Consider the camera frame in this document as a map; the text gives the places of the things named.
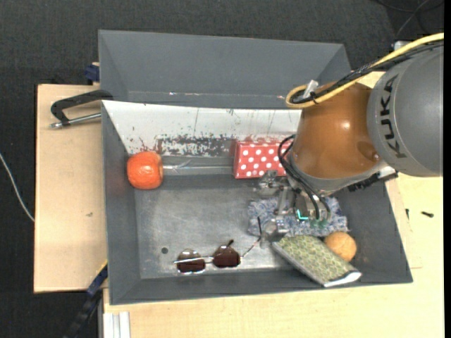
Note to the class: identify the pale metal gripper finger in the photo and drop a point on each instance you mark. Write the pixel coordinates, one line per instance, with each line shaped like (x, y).
(280, 223)
(271, 239)

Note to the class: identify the blue and white cloth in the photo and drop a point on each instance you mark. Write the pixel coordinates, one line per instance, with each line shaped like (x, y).
(259, 211)

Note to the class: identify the green patterned notebook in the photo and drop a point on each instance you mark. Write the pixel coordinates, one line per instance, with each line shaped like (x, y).
(313, 259)

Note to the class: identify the dark red sunglasses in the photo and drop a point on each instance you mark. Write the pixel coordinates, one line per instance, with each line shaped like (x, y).
(225, 259)

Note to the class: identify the red white-dotted box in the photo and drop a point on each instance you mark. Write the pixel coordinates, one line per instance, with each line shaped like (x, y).
(259, 160)

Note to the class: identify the tan ball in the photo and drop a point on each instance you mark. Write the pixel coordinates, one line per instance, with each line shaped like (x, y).
(341, 246)

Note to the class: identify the grey metal bin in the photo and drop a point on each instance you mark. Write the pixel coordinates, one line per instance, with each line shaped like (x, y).
(197, 217)

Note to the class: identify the orange fruit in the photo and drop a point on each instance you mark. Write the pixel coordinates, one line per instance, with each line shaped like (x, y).
(144, 171)

